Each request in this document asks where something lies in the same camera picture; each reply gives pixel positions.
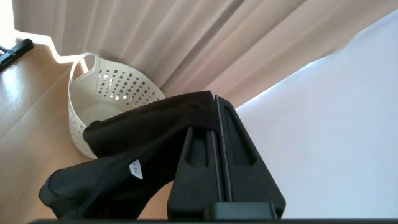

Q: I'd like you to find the white laundry basket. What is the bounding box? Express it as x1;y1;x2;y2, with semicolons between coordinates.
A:
67;52;167;160

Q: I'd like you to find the beige curtain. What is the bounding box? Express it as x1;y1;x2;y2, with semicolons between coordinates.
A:
11;0;398;109

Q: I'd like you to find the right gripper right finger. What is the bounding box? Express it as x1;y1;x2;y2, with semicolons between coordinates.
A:
215;95;286;218

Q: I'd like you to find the black clothes rack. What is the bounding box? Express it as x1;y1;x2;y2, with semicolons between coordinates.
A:
0;37;35;73

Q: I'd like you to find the black garment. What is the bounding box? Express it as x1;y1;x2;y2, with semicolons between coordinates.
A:
38;90;223;220

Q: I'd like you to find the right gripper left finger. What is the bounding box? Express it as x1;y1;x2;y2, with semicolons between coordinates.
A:
167;126;228;218

